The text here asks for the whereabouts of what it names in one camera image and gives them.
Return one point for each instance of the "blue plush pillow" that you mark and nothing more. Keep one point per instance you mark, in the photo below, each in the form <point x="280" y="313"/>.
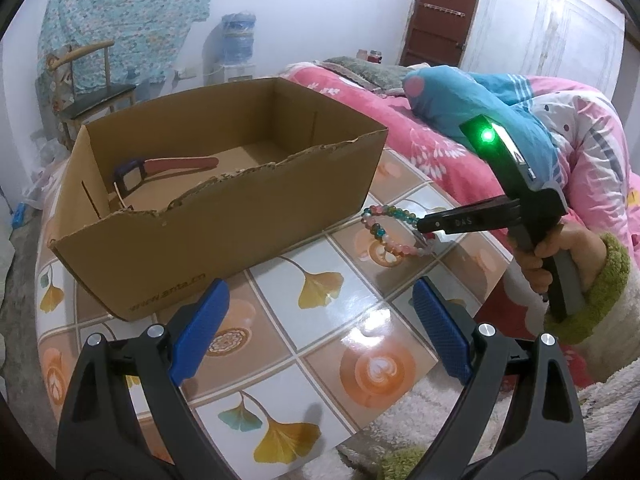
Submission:
<point x="450" y="95"/>

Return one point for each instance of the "brown wooden door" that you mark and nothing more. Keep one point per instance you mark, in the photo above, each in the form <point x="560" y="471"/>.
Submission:
<point x="440" y="25"/>

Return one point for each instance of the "wooden chair black seat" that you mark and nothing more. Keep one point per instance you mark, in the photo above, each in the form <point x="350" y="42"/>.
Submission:
<point x="95" y="100"/>

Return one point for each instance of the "pink floral quilt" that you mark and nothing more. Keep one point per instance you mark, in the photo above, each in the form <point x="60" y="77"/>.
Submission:
<point x="425" y="145"/>

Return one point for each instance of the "grey fuzzy blanket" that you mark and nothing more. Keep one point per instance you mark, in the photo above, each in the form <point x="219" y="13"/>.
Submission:
<point x="370" y="72"/>

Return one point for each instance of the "printed carton stack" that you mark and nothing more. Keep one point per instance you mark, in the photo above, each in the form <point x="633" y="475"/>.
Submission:
<point x="60" y="85"/>

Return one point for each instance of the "white plastic bag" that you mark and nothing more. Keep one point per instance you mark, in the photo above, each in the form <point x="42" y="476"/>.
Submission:
<point x="37" y="185"/>

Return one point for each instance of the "white wardrobe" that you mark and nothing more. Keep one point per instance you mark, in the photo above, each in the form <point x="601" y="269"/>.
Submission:
<point x="525" y="20"/>

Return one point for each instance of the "blue floral hanging cloth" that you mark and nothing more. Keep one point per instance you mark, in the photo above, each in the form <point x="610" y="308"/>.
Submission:
<point x="125" y="10"/>

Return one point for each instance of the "square dark wristwatch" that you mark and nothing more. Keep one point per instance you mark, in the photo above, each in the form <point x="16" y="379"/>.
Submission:
<point x="175" y="164"/>

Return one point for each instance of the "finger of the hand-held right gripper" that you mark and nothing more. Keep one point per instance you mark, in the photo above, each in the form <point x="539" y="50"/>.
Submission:
<point x="465" y="222"/>

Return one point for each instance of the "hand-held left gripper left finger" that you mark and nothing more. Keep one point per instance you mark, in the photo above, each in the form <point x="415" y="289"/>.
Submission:
<point x="197" y="332"/>

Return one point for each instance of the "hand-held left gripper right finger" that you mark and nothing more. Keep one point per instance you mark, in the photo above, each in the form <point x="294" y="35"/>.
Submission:
<point x="442" y="332"/>

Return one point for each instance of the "small blue packet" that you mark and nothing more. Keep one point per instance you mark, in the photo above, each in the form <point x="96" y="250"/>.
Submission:
<point x="18" y="215"/>

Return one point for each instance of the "white wall power outlet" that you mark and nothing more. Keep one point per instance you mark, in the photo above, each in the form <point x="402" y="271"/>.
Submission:
<point x="186" y="74"/>

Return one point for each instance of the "person's right hand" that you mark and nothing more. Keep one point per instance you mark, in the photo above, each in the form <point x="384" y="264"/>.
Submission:
<point x="585" y="255"/>

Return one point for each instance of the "white pink dotted quilt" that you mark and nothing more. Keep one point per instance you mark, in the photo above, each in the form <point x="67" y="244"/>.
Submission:
<point x="600" y="125"/>

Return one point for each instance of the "brown cardboard box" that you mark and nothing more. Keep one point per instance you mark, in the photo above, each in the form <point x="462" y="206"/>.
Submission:
<point x="225" y="220"/>

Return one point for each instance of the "white green fluffy rug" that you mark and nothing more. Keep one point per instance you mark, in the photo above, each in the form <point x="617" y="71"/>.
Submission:
<point x="615" y="435"/>

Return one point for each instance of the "large blue water bottle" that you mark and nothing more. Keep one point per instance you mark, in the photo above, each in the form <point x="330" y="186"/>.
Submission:
<point x="239" y="40"/>

